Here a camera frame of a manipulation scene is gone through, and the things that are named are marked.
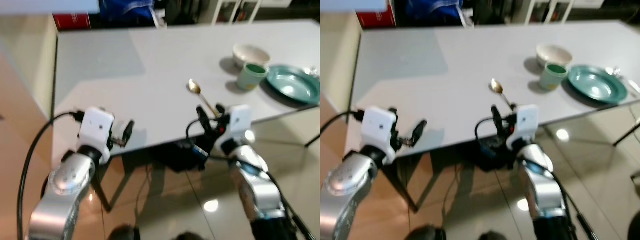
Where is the gold metal spoon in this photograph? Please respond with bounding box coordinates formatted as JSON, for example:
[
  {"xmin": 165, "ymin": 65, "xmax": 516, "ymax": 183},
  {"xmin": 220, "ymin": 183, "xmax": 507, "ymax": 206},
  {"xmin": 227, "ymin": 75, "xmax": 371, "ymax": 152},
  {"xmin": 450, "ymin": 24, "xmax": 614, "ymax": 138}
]
[
  {"xmin": 188, "ymin": 79, "xmax": 221, "ymax": 119},
  {"xmin": 490, "ymin": 78, "xmax": 516, "ymax": 112}
]

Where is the black power strip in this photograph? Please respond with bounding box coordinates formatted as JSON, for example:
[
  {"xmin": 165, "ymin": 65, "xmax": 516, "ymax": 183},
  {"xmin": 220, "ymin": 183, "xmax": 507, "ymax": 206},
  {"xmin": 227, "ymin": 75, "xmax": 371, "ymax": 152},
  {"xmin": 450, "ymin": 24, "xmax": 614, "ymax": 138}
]
[
  {"xmin": 149, "ymin": 142, "xmax": 212, "ymax": 174},
  {"xmin": 461, "ymin": 140, "xmax": 512, "ymax": 172}
]

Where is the pale green cup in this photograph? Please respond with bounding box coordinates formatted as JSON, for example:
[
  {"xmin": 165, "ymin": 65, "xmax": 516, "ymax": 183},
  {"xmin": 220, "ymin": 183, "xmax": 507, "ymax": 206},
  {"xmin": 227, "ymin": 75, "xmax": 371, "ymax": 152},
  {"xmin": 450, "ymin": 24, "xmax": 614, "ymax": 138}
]
[
  {"xmin": 539, "ymin": 63, "xmax": 569, "ymax": 92},
  {"xmin": 236, "ymin": 63, "xmax": 269, "ymax": 92}
]

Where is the cream ceramic bowl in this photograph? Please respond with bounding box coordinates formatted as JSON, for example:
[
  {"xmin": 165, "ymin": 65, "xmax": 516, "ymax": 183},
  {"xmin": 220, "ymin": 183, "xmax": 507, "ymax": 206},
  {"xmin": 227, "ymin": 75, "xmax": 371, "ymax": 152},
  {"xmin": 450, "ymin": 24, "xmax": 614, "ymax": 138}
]
[
  {"xmin": 536, "ymin": 43, "xmax": 574, "ymax": 70},
  {"xmin": 232, "ymin": 44, "xmax": 272, "ymax": 71}
]

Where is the green round plate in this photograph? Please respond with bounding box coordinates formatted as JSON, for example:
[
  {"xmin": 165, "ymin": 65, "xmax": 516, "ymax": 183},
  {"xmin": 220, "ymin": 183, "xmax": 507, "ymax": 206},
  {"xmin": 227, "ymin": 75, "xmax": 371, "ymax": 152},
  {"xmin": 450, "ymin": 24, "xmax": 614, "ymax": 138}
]
[
  {"xmin": 266, "ymin": 65, "xmax": 321, "ymax": 106},
  {"xmin": 567, "ymin": 65, "xmax": 629, "ymax": 105}
]

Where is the black left robot foot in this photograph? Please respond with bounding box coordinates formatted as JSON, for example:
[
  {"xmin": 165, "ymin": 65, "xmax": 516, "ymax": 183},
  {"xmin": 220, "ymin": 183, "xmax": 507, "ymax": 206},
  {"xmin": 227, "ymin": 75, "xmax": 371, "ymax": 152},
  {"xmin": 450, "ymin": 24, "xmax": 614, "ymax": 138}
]
[
  {"xmin": 404, "ymin": 225, "xmax": 447, "ymax": 240},
  {"xmin": 107, "ymin": 225, "xmax": 142, "ymax": 240}
]

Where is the cream cabinet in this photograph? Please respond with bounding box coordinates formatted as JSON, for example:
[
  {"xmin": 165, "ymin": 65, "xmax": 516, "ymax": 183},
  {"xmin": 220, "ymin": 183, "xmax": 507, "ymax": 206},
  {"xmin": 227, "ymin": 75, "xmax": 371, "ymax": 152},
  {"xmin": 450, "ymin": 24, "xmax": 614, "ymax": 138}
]
[
  {"xmin": 320, "ymin": 12, "xmax": 363, "ymax": 116},
  {"xmin": 0, "ymin": 15, "xmax": 59, "ymax": 122}
]

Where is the red box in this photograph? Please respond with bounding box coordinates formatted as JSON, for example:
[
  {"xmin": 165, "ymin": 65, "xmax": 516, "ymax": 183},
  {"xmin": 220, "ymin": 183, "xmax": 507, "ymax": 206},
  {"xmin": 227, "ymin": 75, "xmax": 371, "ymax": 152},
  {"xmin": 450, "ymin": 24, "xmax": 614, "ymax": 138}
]
[
  {"xmin": 52, "ymin": 13, "xmax": 92, "ymax": 31},
  {"xmin": 356, "ymin": 12, "xmax": 397, "ymax": 30}
]

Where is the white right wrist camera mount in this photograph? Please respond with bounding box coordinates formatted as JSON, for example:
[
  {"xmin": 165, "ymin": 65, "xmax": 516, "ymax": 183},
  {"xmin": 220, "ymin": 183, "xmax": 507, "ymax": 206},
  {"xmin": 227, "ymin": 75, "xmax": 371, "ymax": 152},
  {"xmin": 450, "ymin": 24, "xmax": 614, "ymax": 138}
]
[
  {"xmin": 506, "ymin": 104, "xmax": 541, "ymax": 151},
  {"xmin": 226, "ymin": 104, "xmax": 253, "ymax": 149}
]

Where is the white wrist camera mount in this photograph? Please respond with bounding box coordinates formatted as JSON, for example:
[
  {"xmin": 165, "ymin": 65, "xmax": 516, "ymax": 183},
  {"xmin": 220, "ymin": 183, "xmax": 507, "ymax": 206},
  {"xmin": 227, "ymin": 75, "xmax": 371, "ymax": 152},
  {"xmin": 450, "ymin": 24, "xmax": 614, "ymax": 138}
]
[
  {"xmin": 506, "ymin": 104, "xmax": 541, "ymax": 151},
  {"xmin": 361, "ymin": 106, "xmax": 399, "ymax": 166},
  {"xmin": 78, "ymin": 106, "xmax": 116, "ymax": 156},
  {"xmin": 226, "ymin": 104, "xmax": 253, "ymax": 149}
]

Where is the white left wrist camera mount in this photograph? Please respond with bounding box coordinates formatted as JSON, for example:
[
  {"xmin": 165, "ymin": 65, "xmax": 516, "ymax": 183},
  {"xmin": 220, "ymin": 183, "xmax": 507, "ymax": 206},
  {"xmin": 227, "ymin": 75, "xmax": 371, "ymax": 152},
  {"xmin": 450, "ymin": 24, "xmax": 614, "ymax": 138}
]
[
  {"xmin": 361, "ymin": 106, "xmax": 399, "ymax": 166},
  {"xmin": 78, "ymin": 106, "xmax": 116, "ymax": 156}
]

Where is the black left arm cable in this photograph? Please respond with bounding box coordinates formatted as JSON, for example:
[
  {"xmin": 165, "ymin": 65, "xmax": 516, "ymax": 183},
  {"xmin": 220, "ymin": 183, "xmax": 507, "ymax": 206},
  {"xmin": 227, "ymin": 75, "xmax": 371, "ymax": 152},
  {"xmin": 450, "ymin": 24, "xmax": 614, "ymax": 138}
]
[
  {"xmin": 320, "ymin": 110, "xmax": 364, "ymax": 138},
  {"xmin": 17, "ymin": 111, "xmax": 87, "ymax": 240}
]

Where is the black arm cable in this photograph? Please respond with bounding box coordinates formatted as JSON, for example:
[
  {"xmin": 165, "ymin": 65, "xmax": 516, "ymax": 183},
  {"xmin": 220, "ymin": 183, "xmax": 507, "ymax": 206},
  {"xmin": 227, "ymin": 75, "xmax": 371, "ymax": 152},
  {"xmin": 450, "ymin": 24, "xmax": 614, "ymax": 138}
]
[
  {"xmin": 474, "ymin": 117, "xmax": 599, "ymax": 240},
  {"xmin": 185, "ymin": 118, "xmax": 317, "ymax": 240},
  {"xmin": 17, "ymin": 111, "xmax": 87, "ymax": 240},
  {"xmin": 320, "ymin": 110, "xmax": 364, "ymax": 138}
]

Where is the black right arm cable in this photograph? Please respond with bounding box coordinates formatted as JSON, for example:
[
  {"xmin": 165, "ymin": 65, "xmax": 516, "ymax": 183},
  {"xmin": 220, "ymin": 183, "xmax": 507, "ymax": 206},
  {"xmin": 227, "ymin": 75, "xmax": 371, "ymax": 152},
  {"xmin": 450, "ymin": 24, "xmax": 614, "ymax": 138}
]
[
  {"xmin": 185, "ymin": 118, "xmax": 317, "ymax": 240},
  {"xmin": 474, "ymin": 117, "xmax": 599, "ymax": 240}
]

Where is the white chair frame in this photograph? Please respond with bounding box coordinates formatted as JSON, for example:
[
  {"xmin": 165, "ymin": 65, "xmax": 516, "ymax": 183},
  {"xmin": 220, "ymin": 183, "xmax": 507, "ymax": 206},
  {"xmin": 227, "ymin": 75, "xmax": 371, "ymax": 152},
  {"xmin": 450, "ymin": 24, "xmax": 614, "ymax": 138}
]
[
  {"xmin": 520, "ymin": 0, "xmax": 577, "ymax": 24},
  {"xmin": 210, "ymin": 0, "xmax": 264, "ymax": 26}
]

